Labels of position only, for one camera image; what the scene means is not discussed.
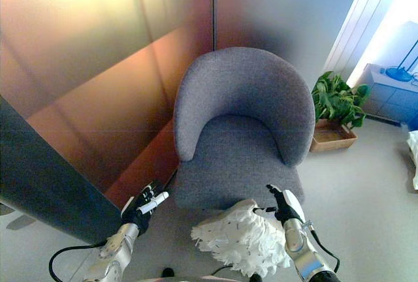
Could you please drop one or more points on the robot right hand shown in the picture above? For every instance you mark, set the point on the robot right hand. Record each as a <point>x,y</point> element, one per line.
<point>289,205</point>

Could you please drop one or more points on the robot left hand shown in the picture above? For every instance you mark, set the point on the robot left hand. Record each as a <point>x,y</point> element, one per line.
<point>140,208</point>

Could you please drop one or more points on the white fringed cloth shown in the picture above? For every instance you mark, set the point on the white fringed cloth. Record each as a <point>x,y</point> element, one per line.
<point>241,236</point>

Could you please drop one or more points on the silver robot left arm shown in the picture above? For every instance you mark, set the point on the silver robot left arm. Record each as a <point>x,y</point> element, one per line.
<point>117,246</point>

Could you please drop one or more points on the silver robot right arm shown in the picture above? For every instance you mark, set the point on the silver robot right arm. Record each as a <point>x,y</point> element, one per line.
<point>300,249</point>

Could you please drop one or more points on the wooden planter box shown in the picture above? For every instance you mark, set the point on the wooden planter box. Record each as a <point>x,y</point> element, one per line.
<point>330,138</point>

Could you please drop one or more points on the gray fabric armchair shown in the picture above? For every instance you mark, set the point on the gray fabric armchair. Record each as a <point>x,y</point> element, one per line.
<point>243,138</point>

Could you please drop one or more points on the dark cabinet panel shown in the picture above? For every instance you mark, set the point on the dark cabinet panel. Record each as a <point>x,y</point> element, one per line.
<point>42,177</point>

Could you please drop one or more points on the green leafy potted plant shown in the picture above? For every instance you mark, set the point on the green leafy potted plant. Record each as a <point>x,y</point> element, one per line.
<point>336,99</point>

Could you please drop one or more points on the white plastic bag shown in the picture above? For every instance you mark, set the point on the white plastic bag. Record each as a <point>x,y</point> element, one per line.
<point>414,151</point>

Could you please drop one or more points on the blue desk lamp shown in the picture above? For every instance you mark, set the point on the blue desk lamp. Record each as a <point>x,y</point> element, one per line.
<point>398,73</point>

